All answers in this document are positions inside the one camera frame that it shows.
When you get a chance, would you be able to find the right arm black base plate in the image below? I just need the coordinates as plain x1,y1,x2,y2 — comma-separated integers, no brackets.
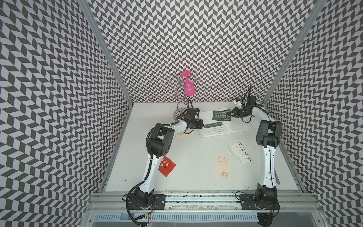
238,194,280,211

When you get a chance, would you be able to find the aluminium front rail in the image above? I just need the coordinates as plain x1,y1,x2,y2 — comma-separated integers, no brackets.
85,190,323,212

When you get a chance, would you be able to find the beige calendar card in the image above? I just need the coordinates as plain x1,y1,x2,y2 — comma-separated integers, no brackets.
175,132,187,138

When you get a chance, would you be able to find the green white text card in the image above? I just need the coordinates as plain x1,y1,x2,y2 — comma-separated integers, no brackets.
202,122,226,138

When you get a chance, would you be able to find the dark green grid card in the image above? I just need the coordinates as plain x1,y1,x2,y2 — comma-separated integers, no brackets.
212,109,231,122

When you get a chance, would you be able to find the white photo album bicycle cover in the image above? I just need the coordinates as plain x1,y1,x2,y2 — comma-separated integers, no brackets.
199,108,254,138

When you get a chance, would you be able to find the pink plastic cup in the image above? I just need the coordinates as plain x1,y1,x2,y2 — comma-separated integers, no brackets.
181,71,196,97

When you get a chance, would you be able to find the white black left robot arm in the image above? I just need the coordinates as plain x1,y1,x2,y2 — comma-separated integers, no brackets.
125,98,204,209

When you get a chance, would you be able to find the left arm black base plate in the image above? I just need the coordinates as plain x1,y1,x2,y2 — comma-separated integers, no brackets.
127,194,166,210

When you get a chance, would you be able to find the white calligraphy card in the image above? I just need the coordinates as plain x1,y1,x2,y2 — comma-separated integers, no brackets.
228,142,252,166

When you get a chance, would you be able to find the red square card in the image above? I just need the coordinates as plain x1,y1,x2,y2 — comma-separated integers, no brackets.
158,156,176,177

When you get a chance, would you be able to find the chrome wire cup stand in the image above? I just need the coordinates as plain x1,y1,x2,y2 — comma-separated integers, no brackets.
161,74,195,120

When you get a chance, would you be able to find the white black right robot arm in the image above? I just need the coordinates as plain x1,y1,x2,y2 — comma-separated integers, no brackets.
227,86,282,215

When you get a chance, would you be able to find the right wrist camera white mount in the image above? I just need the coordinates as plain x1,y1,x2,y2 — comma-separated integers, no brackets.
233,99,244,109

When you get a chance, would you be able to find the pale pink card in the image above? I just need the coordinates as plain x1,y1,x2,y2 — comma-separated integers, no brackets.
215,156,232,179

